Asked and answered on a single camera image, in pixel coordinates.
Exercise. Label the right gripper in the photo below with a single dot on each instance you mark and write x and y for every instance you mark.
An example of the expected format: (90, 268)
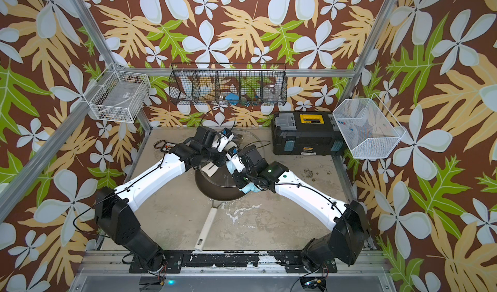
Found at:
(236, 176)

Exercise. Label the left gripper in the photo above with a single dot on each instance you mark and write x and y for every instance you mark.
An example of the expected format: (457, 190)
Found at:
(222, 157)

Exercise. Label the light blue cloth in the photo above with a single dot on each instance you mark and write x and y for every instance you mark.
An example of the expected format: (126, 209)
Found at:
(243, 183)

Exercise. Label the glass pot lid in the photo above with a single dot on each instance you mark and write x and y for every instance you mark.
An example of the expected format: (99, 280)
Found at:
(211, 179)

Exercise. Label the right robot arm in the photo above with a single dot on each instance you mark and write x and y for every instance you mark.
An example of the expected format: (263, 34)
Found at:
(346, 221)

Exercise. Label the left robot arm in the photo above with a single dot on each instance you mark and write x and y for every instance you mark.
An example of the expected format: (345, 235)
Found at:
(115, 208)

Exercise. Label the dark frying pan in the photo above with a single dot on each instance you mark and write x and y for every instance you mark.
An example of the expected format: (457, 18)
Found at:
(217, 198)

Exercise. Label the black parallel charging board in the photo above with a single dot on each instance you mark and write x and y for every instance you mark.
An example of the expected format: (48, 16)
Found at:
(164, 146)

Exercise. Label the black tool case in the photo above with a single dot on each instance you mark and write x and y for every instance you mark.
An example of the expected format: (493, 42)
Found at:
(306, 134)

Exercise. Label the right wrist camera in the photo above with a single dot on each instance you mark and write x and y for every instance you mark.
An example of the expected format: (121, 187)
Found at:
(234, 162)

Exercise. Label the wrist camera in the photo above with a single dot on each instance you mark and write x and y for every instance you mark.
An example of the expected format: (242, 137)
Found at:
(225, 137)
(234, 162)

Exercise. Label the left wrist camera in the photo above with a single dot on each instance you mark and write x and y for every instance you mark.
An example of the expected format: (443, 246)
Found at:
(225, 137)

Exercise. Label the black wire basket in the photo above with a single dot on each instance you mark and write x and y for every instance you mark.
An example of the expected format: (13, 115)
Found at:
(246, 85)

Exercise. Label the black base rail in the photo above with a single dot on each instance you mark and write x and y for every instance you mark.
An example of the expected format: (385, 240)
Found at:
(178, 261)

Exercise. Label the white wire basket left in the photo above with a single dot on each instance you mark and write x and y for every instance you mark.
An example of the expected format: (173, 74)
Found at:
(118, 95)

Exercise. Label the white wire basket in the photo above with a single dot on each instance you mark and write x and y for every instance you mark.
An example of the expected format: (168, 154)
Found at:
(118, 95)
(368, 127)

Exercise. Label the white wire basket right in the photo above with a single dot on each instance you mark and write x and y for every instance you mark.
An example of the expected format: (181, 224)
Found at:
(368, 127)

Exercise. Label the aluminium frame post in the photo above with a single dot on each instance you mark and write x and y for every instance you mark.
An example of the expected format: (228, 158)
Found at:
(95, 34)

